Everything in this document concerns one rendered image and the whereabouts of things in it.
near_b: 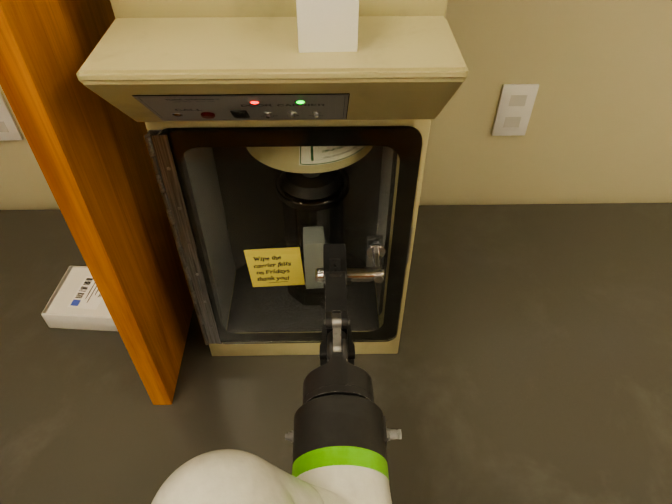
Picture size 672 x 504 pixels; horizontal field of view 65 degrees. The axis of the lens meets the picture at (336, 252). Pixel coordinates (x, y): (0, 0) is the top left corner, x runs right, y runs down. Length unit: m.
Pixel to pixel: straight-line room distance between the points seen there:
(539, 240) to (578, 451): 0.46
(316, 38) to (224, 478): 0.35
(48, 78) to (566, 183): 1.07
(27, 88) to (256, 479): 0.38
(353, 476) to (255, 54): 0.37
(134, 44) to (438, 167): 0.81
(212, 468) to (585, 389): 0.71
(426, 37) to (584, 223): 0.83
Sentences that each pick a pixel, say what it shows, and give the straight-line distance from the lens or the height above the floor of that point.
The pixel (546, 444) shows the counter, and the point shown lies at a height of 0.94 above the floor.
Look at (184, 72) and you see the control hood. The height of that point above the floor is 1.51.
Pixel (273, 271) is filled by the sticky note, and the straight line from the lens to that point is 0.75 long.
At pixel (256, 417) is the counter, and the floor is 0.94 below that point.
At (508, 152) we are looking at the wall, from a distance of 1.22.
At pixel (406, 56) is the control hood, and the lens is 0.48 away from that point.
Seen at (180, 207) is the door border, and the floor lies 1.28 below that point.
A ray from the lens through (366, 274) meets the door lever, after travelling 0.68.
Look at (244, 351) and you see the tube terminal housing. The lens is 0.93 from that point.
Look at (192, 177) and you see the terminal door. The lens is 0.66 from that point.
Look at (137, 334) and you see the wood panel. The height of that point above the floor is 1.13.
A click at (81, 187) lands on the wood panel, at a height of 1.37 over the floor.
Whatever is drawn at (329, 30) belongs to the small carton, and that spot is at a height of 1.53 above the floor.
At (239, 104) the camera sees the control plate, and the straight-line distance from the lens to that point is 0.52.
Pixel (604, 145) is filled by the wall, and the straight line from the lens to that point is 1.29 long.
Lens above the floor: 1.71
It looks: 45 degrees down
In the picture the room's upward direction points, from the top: straight up
